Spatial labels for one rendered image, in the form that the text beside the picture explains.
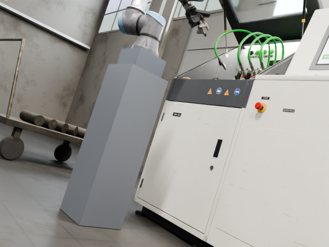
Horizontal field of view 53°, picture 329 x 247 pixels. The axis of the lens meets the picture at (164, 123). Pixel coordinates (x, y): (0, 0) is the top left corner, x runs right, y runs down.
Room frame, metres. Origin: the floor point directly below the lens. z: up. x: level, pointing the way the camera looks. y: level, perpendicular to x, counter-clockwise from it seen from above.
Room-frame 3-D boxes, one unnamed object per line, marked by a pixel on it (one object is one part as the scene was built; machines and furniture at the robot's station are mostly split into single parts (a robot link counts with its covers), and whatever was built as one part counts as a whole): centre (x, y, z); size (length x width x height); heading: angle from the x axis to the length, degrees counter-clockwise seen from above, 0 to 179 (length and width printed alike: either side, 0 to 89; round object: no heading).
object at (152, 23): (1.72, 0.22, 1.07); 0.13 x 0.12 x 0.14; 66
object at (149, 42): (1.72, 0.22, 0.95); 0.15 x 0.15 x 0.10
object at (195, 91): (1.99, -0.19, 0.87); 0.62 x 0.04 x 0.16; 37
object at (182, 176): (1.98, -0.17, 0.44); 0.65 x 0.02 x 0.68; 37
